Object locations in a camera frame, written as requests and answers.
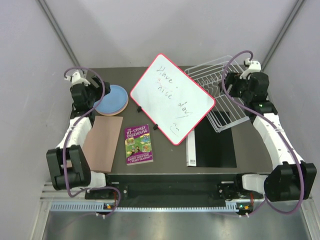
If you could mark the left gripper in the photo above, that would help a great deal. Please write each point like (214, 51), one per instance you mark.
(98, 90)

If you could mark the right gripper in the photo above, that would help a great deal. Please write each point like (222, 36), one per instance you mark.
(233, 79)

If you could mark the purple plate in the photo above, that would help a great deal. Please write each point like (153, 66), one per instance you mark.
(126, 103)

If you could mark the blue plate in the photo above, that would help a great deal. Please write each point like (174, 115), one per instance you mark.
(116, 91)

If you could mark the white wire dish rack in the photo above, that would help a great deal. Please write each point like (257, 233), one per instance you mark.
(225, 114)

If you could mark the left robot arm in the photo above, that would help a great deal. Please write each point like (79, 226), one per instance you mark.
(67, 164)

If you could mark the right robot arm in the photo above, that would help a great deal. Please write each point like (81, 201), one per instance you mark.
(291, 178)

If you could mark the brown cardboard sheet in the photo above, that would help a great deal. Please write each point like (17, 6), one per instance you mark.
(101, 142)

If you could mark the black flat box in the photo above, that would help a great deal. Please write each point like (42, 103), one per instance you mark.
(206, 148)

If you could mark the purple treehouse book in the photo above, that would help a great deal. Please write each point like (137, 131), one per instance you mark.
(138, 147)

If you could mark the red-framed whiteboard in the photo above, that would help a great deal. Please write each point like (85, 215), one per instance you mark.
(171, 99)

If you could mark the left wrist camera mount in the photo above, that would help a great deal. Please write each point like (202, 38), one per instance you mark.
(77, 78)

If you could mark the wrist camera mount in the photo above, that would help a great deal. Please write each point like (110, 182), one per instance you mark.
(77, 78)
(252, 66)

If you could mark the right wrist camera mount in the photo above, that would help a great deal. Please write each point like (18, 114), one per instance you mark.
(252, 66)

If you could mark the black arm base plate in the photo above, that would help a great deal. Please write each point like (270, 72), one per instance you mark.
(214, 186)

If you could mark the aluminium front rail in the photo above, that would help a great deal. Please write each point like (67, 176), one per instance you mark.
(152, 203)

